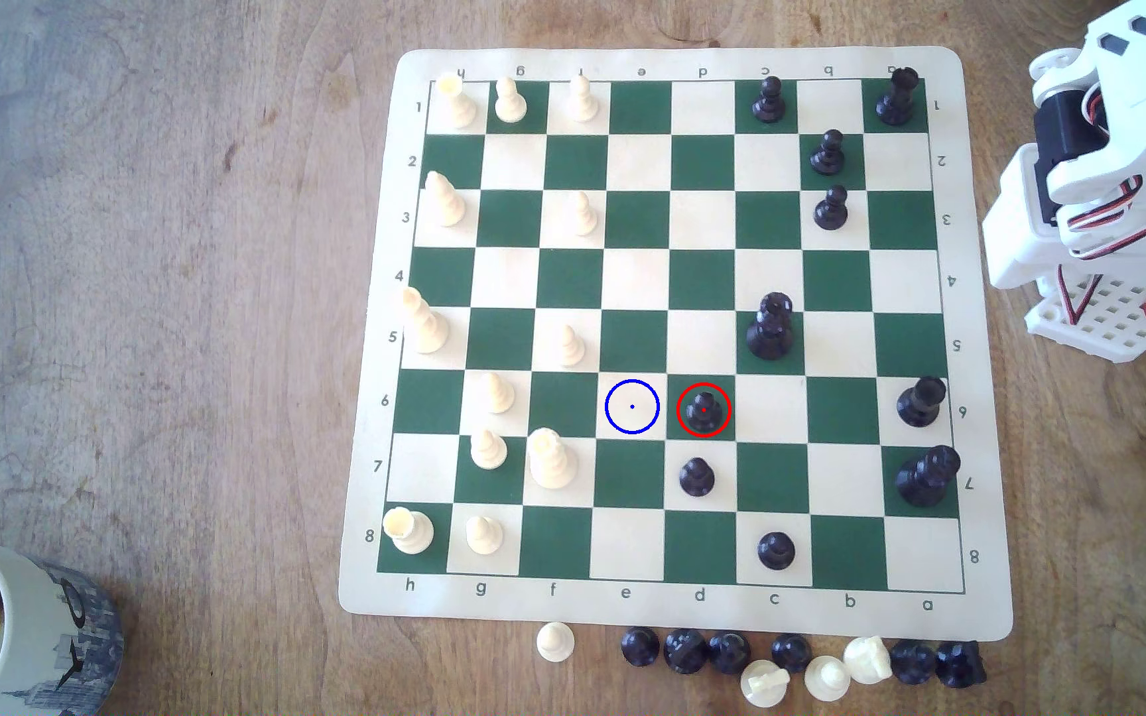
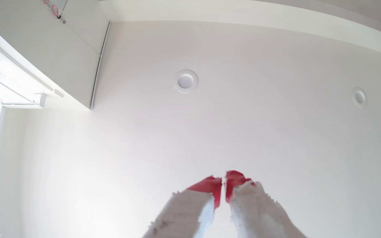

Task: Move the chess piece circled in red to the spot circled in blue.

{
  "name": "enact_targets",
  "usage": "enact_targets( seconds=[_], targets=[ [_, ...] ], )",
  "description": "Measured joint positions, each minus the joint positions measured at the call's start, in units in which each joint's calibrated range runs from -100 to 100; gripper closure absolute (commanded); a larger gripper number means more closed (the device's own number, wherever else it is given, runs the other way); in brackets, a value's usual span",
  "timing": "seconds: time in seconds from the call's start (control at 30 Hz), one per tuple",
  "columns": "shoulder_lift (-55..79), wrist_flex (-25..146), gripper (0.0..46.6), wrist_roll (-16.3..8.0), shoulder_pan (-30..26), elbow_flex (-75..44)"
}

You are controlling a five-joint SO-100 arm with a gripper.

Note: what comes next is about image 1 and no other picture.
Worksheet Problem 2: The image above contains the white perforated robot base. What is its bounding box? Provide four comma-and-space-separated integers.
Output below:
1023, 267, 1146, 364

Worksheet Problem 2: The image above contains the cream chess king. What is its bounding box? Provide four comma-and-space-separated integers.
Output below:
526, 428, 580, 491

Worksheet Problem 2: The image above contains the green and cream chess mat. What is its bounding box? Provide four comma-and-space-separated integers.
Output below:
338, 46, 1015, 642

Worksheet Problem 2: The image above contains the cream chess bishop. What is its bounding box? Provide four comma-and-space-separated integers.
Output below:
424, 170, 468, 228
400, 286, 451, 355

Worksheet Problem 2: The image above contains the black chess queen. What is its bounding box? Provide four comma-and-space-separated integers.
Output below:
745, 291, 796, 361

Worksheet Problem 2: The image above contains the cream chess rook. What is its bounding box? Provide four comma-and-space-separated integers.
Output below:
436, 72, 479, 131
383, 506, 435, 556

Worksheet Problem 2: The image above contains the black chess knight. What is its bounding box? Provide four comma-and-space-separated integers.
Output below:
935, 640, 988, 690
663, 628, 710, 676

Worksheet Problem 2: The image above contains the black chess bishop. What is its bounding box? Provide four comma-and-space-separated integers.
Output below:
896, 376, 948, 429
708, 631, 752, 676

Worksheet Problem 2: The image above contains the black chess king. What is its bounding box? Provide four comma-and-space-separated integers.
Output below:
894, 444, 962, 509

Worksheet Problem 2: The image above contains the cream chess knight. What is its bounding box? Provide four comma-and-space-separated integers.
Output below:
842, 636, 893, 686
740, 659, 791, 709

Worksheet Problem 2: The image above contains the black chess rook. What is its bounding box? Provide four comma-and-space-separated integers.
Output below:
875, 68, 921, 127
890, 639, 938, 686

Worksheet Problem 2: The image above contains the printed ceramic mug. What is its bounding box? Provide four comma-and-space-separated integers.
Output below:
0, 532, 125, 716

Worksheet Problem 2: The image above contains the red white black servo wire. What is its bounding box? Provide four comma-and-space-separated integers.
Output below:
1056, 261, 1104, 326

